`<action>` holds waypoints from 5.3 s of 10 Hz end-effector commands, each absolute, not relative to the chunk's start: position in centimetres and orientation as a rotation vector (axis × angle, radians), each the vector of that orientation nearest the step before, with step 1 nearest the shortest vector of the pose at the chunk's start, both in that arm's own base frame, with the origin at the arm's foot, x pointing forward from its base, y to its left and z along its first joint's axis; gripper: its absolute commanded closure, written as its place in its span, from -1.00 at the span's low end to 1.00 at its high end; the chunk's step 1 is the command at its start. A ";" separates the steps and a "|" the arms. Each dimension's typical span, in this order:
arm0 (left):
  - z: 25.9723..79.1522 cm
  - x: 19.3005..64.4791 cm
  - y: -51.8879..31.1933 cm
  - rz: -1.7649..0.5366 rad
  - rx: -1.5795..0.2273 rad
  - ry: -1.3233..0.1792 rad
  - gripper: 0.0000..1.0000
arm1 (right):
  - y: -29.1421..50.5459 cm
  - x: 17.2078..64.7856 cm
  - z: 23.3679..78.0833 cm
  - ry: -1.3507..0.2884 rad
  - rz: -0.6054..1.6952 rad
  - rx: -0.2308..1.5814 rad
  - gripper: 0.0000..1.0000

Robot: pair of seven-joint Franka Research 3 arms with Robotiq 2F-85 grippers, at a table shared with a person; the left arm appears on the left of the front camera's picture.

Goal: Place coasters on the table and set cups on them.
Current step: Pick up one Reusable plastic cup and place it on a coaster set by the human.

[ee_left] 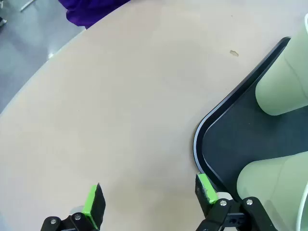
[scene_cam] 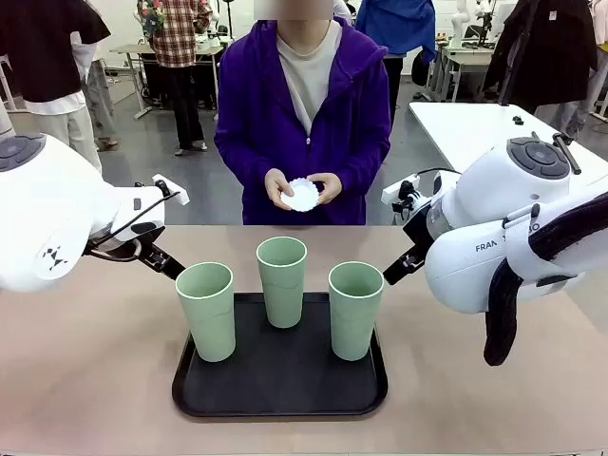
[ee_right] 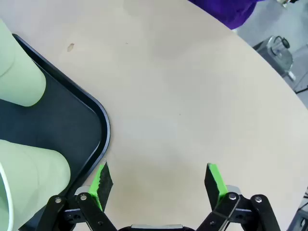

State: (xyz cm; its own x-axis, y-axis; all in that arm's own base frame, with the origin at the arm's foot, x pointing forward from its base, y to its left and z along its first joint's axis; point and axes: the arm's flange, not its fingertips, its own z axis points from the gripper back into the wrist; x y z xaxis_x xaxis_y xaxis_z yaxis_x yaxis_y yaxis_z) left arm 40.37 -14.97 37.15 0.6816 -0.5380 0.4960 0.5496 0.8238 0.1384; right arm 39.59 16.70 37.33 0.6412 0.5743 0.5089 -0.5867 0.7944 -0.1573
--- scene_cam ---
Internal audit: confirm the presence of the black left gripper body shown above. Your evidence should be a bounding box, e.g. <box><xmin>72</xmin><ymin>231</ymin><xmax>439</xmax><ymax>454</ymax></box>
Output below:
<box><xmin>85</xmin><ymin>236</ymin><xmax>157</xmax><ymax>264</ymax></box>

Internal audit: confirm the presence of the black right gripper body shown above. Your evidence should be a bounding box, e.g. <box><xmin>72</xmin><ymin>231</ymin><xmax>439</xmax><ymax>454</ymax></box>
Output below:
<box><xmin>402</xmin><ymin>208</ymin><xmax>436</xmax><ymax>258</ymax></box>

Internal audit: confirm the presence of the pale green plastic cup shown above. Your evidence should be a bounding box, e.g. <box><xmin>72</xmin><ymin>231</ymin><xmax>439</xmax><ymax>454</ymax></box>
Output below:
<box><xmin>328</xmin><ymin>261</ymin><xmax>385</xmax><ymax>362</ymax></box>
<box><xmin>175</xmin><ymin>261</ymin><xmax>238</xmax><ymax>364</ymax></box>
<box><xmin>256</xmin><ymin>236</ymin><xmax>309</xmax><ymax>330</ymax></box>

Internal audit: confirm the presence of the purple sleeved left forearm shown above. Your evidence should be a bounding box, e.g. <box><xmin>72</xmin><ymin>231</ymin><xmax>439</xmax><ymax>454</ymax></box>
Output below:
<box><xmin>332</xmin><ymin>140</ymin><xmax>392</xmax><ymax>200</ymax></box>

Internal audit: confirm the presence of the purple sleeved right forearm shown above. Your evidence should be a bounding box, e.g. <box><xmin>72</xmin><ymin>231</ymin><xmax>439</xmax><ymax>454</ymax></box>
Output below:
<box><xmin>214</xmin><ymin>135</ymin><xmax>276</xmax><ymax>194</ymax></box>

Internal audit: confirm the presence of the person's left hand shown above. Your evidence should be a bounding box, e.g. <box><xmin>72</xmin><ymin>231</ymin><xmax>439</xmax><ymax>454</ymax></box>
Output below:
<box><xmin>306</xmin><ymin>173</ymin><xmax>342</xmax><ymax>206</ymax></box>

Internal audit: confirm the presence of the person's right hand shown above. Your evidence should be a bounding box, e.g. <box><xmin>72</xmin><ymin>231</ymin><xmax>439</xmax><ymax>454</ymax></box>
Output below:
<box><xmin>264</xmin><ymin>168</ymin><xmax>298</xmax><ymax>211</ymax></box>

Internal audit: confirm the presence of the white side table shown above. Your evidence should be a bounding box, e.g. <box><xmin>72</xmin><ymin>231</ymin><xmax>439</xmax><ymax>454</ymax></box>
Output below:
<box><xmin>408</xmin><ymin>102</ymin><xmax>608</xmax><ymax>205</ymax></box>

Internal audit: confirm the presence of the black plastic tray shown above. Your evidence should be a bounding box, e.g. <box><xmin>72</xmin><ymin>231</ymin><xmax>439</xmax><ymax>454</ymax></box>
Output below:
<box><xmin>171</xmin><ymin>291</ymin><xmax>390</xmax><ymax>419</ymax></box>

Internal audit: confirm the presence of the white cylindrical air purifier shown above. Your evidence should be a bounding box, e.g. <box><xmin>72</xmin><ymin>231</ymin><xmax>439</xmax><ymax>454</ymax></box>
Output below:
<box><xmin>0</xmin><ymin>100</ymin><xmax>15</xmax><ymax>140</ymax></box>

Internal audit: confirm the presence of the person in purple hoodie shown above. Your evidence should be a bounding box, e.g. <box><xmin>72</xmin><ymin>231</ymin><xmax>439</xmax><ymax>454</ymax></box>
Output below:
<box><xmin>213</xmin><ymin>7</ymin><xmax>393</xmax><ymax>227</ymax></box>

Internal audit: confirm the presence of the grey background desk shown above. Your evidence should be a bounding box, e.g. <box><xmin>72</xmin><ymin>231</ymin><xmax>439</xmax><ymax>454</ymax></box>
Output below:
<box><xmin>109</xmin><ymin>43</ymin><xmax>224</xmax><ymax>120</ymax></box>

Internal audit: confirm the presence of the person in dark shirt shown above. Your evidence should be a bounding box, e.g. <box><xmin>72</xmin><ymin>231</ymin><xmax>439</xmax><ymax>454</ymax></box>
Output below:
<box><xmin>0</xmin><ymin>0</ymin><xmax>113</xmax><ymax>175</ymax></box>

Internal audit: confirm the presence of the person in blue jacket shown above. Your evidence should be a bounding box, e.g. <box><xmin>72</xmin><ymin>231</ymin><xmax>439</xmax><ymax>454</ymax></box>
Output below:
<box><xmin>354</xmin><ymin>0</ymin><xmax>437</xmax><ymax>148</ymax></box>

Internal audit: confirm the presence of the hanging black jacket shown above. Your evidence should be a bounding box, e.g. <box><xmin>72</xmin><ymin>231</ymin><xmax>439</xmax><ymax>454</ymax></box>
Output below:
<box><xmin>482</xmin><ymin>0</ymin><xmax>599</xmax><ymax>115</ymax></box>

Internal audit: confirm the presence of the person in plaid shirt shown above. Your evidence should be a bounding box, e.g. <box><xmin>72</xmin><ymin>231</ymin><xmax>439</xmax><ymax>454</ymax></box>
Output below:
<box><xmin>136</xmin><ymin>0</ymin><xmax>214</xmax><ymax>157</ymax></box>

